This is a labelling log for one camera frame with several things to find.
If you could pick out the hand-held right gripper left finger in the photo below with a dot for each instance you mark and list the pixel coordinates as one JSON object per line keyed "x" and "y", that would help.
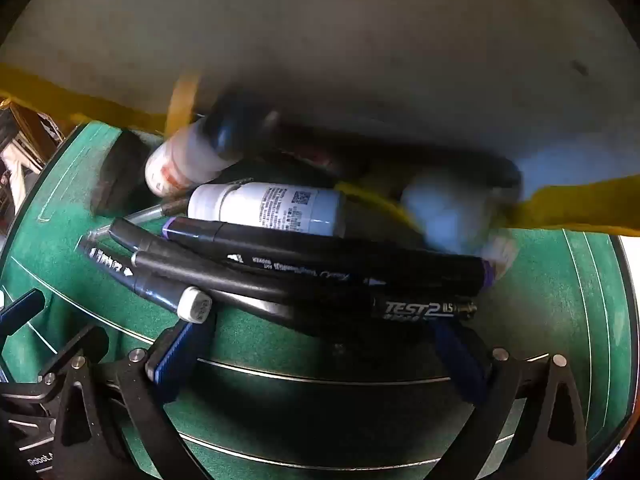
{"x": 172, "y": 360}

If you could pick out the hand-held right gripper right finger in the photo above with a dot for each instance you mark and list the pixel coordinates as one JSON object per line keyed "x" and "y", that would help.
{"x": 462, "y": 365}

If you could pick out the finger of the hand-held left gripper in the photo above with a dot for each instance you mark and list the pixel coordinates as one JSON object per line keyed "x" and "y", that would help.
{"x": 20, "y": 310}
{"x": 75, "y": 342}

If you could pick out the thin black pen white print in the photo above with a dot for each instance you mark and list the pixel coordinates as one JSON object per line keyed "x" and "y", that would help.
{"x": 420, "y": 309}

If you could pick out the clear black gel pen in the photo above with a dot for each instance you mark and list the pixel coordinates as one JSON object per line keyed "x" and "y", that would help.
{"x": 99, "y": 232}

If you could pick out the long black pen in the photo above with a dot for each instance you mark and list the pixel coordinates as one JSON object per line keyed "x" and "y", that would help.
{"x": 125, "y": 232}

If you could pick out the black marker purple ends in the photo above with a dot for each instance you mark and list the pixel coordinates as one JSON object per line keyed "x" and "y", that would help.
{"x": 300, "y": 256}

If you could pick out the black tape roll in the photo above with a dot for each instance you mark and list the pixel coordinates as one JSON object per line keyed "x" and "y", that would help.
{"x": 117, "y": 170}

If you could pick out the white bottle with text label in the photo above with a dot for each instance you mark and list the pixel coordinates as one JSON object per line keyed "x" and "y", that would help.
{"x": 250, "y": 207}

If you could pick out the yellow pen black tip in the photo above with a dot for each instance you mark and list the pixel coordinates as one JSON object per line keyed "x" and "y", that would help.
{"x": 370, "y": 199}

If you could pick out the white bottle with black cap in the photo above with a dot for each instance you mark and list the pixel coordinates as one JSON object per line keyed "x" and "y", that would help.
{"x": 185, "y": 160}

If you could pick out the white tray yellow tape rim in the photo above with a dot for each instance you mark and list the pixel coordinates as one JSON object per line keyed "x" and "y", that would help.
{"x": 350, "y": 35}

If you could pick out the clear syringe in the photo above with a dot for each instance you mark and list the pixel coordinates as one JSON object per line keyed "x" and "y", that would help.
{"x": 155, "y": 209}

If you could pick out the cluttered brown shelf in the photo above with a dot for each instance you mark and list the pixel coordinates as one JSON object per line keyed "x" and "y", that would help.
{"x": 25, "y": 130}

